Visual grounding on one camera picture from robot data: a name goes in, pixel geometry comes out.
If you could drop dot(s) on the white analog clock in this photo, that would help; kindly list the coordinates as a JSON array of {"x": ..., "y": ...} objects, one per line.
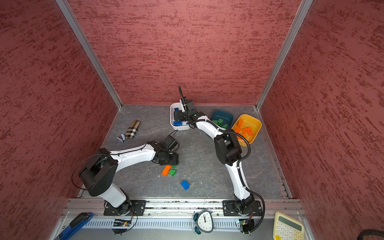
[{"x": 203, "y": 222}]

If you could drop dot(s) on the orange lego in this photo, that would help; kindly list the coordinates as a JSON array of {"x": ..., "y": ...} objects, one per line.
[
  {"x": 166, "y": 170},
  {"x": 248, "y": 130},
  {"x": 244, "y": 135},
  {"x": 239, "y": 130}
]

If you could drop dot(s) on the blue utility knife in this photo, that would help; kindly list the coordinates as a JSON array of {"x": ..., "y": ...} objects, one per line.
[{"x": 75, "y": 225}]

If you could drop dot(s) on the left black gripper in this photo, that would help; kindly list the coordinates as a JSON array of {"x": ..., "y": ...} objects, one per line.
[{"x": 174, "y": 160}]

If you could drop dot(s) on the teal rectangular container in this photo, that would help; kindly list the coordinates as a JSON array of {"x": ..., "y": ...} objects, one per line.
[{"x": 226, "y": 116}]

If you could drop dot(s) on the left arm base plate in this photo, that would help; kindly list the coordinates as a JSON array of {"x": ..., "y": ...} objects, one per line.
[{"x": 138, "y": 207}]

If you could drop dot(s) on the small grey clip object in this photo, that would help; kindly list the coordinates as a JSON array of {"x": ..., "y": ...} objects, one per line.
[{"x": 121, "y": 138}]

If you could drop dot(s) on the blue lego front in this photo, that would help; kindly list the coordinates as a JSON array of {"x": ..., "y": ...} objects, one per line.
[{"x": 185, "y": 185}]

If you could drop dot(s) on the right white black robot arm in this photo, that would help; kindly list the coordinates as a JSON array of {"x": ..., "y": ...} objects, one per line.
[{"x": 228, "y": 151}]

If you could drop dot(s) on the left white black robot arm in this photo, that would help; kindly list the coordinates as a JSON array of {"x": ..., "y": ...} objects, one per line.
[{"x": 99, "y": 170}]

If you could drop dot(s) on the yellow rectangular container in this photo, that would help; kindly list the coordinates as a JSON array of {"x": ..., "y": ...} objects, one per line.
[{"x": 249, "y": 121}]

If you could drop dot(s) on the plaid brown cylinder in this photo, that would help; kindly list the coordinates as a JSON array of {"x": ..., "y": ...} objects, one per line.
[{"x": 133, "y": 129}]

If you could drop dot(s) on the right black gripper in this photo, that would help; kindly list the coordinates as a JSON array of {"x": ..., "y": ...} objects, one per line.
[{"x": 182, "y": 118}]

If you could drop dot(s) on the yellow calculator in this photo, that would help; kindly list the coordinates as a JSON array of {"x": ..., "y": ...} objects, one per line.
[{"x": 287, "y": 228}]

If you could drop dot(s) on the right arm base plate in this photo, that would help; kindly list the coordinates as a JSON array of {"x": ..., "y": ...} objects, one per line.
[{"x": 229, "y": 208}]

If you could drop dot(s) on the white rectangular container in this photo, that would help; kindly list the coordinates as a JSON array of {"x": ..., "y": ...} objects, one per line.
[{"x": 185, "y": 126}]

